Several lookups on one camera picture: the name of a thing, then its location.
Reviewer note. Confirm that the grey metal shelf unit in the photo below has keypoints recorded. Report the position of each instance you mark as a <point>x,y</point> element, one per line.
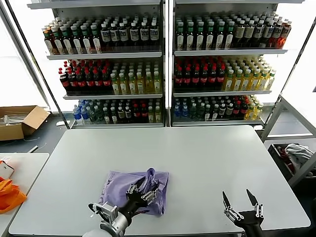
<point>103,56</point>
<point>229,52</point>

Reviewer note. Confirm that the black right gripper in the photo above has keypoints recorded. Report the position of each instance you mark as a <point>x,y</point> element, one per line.
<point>250,222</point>

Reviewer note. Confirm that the purple t-shirt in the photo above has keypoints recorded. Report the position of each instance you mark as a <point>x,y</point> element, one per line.
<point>118,185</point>

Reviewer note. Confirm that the dark bottle beige label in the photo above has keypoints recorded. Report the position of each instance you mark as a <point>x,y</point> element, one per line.
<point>240,34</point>
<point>249,34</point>

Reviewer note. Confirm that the red cap cola bottle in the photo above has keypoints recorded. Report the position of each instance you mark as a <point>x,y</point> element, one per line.
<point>187,80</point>
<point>205,79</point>
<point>64,82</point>
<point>90,82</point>
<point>82,82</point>
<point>196,79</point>
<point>221,78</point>
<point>106,82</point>
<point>98,82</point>
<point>179,80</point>
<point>73,82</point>
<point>213,79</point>

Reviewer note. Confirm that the red drink bottle white label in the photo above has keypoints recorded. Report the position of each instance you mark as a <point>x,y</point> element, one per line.
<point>286,32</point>
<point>277,33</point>

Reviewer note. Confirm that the grey white cloth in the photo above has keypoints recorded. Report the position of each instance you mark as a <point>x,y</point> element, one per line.
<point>297,150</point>

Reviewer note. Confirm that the small white floor object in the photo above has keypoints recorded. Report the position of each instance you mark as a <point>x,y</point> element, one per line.
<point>60,123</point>

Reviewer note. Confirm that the dark bottle blue white label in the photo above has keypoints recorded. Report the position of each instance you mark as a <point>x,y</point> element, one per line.
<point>105,37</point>
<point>123,36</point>
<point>144,35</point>
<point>134,35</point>
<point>259,33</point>
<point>154,34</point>
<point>269,33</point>
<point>114,36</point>

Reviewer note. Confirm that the open cardboard box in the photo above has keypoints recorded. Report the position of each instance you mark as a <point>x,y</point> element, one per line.
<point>32,121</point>

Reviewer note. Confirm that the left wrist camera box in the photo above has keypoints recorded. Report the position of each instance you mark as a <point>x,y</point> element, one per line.
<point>105,209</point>

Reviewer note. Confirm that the brown tea bottle white label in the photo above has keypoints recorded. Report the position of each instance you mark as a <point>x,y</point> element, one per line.
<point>87,43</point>
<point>77,44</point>
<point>200,37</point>
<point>210,37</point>
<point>96,42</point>
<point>58,44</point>
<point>67,44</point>
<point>49,44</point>
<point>230,37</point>
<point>190,37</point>
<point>220,37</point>
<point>180,37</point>

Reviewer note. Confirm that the red cloth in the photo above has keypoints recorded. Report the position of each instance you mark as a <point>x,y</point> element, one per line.
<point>286,160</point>

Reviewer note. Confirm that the blue label water bottle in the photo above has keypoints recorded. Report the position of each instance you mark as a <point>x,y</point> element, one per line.
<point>177,112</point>
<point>184,112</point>
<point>85,116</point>
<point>77,116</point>

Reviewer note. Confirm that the yellow drink bottle white cap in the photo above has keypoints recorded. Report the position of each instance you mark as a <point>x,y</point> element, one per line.
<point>149,85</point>
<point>271,81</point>
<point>132,86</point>
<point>140,85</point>
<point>115,86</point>
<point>246,82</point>
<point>258,111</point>
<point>263,82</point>
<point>124,86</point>
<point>157,84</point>
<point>237,82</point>
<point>255,82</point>
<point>228,82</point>
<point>249,112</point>

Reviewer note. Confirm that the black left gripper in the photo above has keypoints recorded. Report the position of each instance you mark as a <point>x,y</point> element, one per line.
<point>133,202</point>

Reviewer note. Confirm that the short metal bar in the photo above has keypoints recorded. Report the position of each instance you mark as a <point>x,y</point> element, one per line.
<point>32,148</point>

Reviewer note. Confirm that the orange cloth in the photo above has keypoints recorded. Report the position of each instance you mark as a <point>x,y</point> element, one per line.
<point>10,195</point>

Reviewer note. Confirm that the grey metal frame stand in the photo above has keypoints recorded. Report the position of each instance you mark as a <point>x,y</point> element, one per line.
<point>291,108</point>

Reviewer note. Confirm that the black storage bin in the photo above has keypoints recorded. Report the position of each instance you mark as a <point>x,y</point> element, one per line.
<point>274,150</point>

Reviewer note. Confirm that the small white orange box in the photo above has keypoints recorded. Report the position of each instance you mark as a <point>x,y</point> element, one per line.
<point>5,169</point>

